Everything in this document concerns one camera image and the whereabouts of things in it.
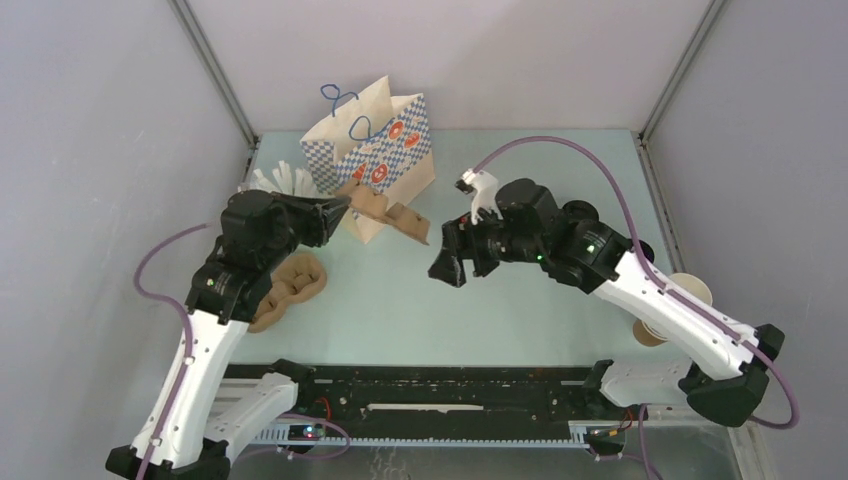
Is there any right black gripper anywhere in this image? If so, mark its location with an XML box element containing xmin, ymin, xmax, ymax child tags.
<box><xmin>427</xmin><ymin>200</ymin><xmax>543</xmax><ymax>289</ymax></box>

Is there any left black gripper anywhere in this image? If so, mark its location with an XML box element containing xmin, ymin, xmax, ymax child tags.
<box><xmin>260</xmin><ymin>191</ymin><xmax>352</xmax><ymax>271</ymax></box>

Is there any single cardboard cup carrier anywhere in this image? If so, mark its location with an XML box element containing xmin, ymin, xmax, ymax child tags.
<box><xmin>335</xmin><ymin>178</ymin><xmax>430</xmax><ymax>245</ymax></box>

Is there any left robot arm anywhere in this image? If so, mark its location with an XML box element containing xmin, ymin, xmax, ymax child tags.
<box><xmin>105</xmin><ymin>190</ymin><xmax>351</xmax><ymax>479</ymax></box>

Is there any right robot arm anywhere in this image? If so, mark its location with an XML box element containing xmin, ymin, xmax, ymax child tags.
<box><xmin>428</xmin><ymin>172</ymin><xmax>784</xmax><ymax>427</ymax></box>

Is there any checkered paper takeout bag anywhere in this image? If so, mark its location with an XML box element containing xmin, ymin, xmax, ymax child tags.
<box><xmin>300</xmin><ymin>76</ymin><xmax>435</xmax><ymax>244</ymax></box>

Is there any brown cardboard cup carrier stack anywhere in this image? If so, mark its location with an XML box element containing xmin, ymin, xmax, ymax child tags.
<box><xmin>247</xmin><ymin>252</ymin><xmax>328</xmax><ymax>333</ymax></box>

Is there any stack of paper cups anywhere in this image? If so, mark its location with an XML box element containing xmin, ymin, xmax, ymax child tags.
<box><xmin>632</xmin><ymin>272</ymin><xmax>714</xmax><ymax>348</ymax></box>

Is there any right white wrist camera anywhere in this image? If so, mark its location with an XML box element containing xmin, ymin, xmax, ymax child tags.
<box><xmin>455</xmin><ymin>168</ymin><xmax>500</xmax><ymax>225</ymax></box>

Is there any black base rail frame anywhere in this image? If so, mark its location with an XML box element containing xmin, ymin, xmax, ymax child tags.
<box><xmin>213</xmin><ymin>360</ymin><xmax>652</xmax><ymax>455</ymax></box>

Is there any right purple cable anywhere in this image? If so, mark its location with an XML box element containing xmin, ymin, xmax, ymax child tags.
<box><xmin>471</xmin><ymin>136</ymin><xmax>801</xmax><ymax>480</ymax></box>

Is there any purple cable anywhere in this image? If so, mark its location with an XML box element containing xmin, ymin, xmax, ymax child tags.
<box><xmin>471</xmin><ymin>136</ymin><xmax>801</xmax><ymax>480</ymax></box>
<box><xmin>133</xmin><ymin>223</ymin><xmax>351</xmax><ymax>480</ymax></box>

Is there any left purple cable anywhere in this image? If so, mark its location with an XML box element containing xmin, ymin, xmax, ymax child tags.
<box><xmin>133</xmin><ymin>223</ymin><xmax>351</xmax><ymax>480</ymax></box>

